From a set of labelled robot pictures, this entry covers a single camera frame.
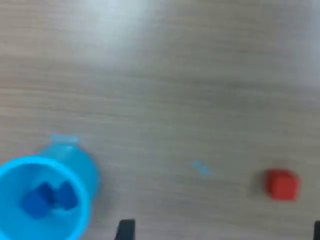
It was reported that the red cube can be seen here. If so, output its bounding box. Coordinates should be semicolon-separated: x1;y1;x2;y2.
264;168;302;202

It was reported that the blue cube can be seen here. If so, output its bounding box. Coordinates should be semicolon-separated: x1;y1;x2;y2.
21;181;57;220
54;180;79;211

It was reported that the blue plastic bin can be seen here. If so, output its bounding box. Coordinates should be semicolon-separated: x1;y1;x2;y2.
0;143;102;240

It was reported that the small tape piece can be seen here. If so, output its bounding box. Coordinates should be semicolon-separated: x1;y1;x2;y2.
191;160;214;178

